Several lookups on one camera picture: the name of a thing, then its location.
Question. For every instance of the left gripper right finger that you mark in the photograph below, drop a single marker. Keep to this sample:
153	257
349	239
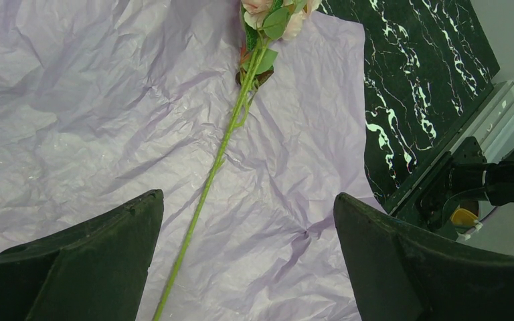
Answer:
402	272

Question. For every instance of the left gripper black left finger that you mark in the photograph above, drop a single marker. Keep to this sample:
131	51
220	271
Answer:
95	270

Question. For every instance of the purple pink wrapping paper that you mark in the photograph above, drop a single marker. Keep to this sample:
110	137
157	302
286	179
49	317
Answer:
101	101

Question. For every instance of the light pink rose stem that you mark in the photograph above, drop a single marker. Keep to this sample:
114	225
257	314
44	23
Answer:
263	24

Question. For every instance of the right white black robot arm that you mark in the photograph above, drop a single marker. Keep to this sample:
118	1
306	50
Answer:
489	182

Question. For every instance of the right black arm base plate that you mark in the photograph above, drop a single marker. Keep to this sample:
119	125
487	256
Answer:
430	203

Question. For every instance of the aluminium extrusion frame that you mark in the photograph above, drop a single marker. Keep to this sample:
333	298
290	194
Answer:
492	124

